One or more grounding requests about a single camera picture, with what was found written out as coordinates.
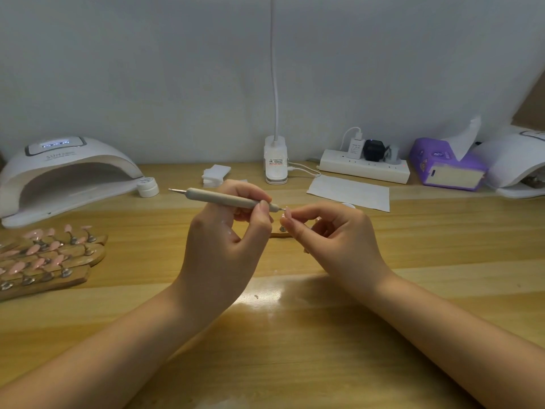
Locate white nail lamp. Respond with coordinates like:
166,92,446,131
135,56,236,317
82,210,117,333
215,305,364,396
474,126,545,199
0,136,144,229

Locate white desk lamp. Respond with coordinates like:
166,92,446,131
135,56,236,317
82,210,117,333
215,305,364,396
263,0,289,185

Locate white charger plug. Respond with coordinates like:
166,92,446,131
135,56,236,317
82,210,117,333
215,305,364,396
346,136,366,159

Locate small closed white jar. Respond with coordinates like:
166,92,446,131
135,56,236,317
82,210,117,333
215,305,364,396
137,177,160,198

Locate purple tissue box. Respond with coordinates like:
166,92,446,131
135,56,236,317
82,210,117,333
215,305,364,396
409,137,490,191

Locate stack of white cotton pads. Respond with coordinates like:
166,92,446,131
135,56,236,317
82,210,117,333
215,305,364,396
202,164,233,187

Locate wooden stands with pink nails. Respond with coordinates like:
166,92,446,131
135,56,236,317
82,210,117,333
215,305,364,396
0,224,108,302

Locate person's right hand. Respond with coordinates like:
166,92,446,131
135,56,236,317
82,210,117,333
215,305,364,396
279,202,395,305

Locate white paper sheet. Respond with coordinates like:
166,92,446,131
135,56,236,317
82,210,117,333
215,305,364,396
307,174,391,213

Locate black plug adapter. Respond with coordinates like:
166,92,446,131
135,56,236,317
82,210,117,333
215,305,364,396
363,139,388,162

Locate white power strip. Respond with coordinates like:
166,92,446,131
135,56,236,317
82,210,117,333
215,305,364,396
319,149,412,185

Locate grey dotting pen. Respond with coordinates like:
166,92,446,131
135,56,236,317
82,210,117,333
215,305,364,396
167,187,287,213

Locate person's left forearm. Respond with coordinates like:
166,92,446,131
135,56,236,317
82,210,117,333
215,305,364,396
0,285,218,409

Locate person's left hand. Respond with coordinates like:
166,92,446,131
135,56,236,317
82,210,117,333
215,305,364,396
174,180,275,320

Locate brown wooden board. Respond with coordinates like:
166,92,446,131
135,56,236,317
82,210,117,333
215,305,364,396
511,72,545,131

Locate wooden nail holder strip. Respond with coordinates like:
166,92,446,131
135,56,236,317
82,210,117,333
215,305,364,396
269,219,320,239

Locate white tissue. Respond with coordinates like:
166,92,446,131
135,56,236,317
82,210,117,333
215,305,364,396
447,115,482,161

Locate person's right forearm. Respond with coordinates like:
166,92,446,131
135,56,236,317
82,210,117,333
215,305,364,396
362,277,545,409

